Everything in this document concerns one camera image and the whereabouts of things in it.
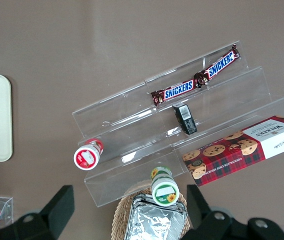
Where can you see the aluminium foil container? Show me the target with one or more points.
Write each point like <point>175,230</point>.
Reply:
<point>151,225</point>
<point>141,197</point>

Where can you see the Walkers red cookie box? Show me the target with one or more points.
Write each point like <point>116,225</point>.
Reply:
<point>244,152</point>

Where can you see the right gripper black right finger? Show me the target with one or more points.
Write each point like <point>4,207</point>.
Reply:
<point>199,207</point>

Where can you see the light wicker oval basket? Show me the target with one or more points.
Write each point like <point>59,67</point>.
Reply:
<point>120,215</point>

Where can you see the green lidded snack cup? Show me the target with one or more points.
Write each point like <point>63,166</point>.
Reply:
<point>164,192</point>

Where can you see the small black carton box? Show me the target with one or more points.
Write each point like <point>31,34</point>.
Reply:
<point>185,118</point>

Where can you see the Snickers chocolate bar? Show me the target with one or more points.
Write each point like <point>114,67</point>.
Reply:
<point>219,66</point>
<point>178,90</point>

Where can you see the red lidded snack cup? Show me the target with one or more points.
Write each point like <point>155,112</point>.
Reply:
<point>85,157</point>

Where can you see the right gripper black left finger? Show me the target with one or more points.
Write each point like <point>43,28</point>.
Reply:
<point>57,205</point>

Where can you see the clear acrylic stepped riser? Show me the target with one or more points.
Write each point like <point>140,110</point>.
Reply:
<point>131,120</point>

